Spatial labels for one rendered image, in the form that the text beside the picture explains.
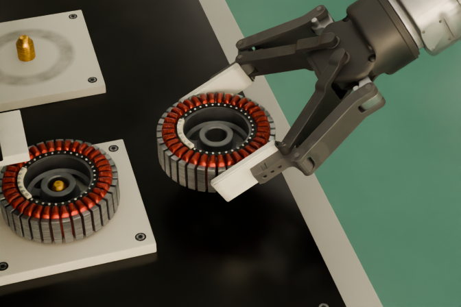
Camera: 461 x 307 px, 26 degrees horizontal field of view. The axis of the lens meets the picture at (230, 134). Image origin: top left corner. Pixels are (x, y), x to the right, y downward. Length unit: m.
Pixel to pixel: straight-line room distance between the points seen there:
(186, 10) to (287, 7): 1.38
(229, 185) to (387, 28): 0.20
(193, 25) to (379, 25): 0.35
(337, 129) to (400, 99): 1.45
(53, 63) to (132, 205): 0.25
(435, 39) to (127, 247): 0.33
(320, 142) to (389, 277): 1.09
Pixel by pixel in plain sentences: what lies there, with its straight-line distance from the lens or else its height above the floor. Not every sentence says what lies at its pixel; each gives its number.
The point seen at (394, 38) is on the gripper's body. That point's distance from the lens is 0.90.
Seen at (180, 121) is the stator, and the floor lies 0.85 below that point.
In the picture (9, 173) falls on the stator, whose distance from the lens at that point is 0.95.
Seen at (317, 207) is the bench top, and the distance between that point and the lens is 1.00.
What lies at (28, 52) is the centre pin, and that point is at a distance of 1.14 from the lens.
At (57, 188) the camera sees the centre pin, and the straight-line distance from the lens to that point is 0.95.
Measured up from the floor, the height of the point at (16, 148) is 0.88.
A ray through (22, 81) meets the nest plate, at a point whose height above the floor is 0.78.
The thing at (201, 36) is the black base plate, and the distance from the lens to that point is 1.18.
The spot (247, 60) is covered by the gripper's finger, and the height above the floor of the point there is 0.87.
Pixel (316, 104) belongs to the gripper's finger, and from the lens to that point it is 0.89.
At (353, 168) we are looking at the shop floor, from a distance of 2.14.
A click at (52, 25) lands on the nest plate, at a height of 0.78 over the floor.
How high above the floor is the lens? 1.46
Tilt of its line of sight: 42 degrees down
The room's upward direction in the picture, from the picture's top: straight up
